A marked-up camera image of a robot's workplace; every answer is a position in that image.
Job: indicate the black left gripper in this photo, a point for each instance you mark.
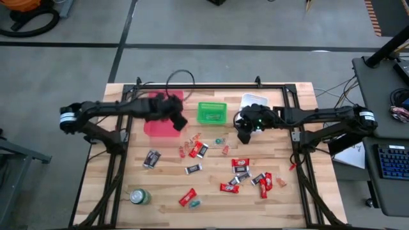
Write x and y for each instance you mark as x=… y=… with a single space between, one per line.
x=166 y=107

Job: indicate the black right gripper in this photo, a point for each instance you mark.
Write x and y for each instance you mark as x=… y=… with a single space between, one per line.
x=255 y=118

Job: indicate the red KitKat bar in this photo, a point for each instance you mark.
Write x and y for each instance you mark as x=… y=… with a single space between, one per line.
x=187 y=197
x=229 y=188
x=240 y=162
x=262 y=189
x=268 y=181
x=195 y=149

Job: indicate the dark brown chocolate bar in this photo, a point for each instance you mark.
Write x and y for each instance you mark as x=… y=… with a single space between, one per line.
x=148 y=158
x=257 y=179
x=234 y=181
x=244 y=176
x=155 y=159
x=240 y=169
x=202 y=150
x=193 y=169

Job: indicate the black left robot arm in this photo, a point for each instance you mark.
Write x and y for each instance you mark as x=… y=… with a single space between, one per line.
x=105 y=108

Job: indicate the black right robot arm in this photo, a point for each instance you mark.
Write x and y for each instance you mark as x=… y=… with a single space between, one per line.
x=319 y=113

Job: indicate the white plastic bin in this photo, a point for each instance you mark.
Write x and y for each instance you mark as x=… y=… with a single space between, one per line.
x=255 y=98

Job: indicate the pink plastic bin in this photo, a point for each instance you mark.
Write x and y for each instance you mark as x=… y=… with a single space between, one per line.
x=159 y=129

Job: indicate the green plastic basket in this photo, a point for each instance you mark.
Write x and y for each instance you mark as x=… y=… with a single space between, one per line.
x=212 y=113

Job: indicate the red clip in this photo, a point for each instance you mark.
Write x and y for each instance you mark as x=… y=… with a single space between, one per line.
x=292 y=166

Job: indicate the orange gummy in clear wrapper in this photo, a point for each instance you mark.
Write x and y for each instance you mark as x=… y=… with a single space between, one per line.
x=281 y=182

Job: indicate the green soda can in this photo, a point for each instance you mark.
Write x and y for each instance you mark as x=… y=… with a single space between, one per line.
x=140 y=196

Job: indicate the white paper sheet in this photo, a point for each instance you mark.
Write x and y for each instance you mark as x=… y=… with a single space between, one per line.
x=353 y=156

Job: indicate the black equipment base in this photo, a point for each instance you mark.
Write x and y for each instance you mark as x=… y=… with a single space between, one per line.
x=217 y=2

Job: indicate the grey desk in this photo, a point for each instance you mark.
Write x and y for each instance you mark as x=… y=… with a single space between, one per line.
x=380 y=96
x=388 y=191

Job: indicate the black caster wheel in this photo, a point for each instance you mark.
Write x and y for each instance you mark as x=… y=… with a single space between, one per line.
x=369 y=202

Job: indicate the colourful wrapper pile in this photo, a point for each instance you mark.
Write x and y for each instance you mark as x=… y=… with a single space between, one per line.
x=399 y=114

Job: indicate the backlit black keyboard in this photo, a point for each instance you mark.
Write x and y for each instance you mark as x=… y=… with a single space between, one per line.
x=394 y=161

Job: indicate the black diagonal pole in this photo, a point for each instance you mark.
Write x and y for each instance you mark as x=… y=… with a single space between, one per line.
x=388 y=48

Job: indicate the black desk device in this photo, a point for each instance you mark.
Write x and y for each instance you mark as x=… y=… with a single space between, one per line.
x=404 y=73

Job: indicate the black mat with orange edge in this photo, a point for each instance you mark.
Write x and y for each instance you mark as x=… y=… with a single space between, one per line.
x=394 y=16

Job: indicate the orange vacuum cleaner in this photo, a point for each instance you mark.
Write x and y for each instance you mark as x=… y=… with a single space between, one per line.
x=22 y=4

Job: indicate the silver corner bracket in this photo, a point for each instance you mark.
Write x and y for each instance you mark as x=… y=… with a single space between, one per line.
x=295 y=136

